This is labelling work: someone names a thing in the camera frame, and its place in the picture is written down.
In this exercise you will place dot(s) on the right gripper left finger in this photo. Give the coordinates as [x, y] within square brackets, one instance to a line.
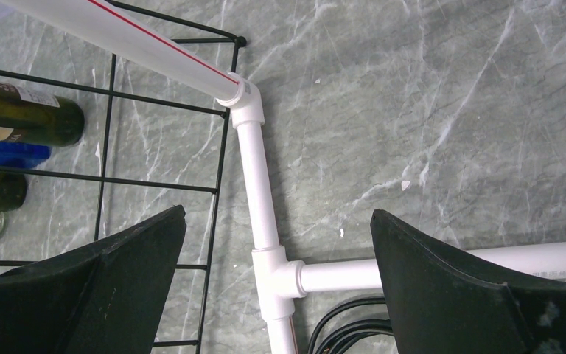
[105, 297]

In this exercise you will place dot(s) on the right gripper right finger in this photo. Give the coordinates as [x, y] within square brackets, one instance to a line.
[441, 299]

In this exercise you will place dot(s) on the dark labelled wine bottle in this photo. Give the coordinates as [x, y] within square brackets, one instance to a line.
[34, 117]

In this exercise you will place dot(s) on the blue square glass bottle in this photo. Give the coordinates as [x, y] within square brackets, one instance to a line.
[23, 155]

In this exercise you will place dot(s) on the white PVC pipe frame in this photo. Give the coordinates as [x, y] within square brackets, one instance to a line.
[279, 282]

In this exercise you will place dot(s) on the black wire wine rack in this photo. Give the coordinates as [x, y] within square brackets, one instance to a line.
[149, 143]

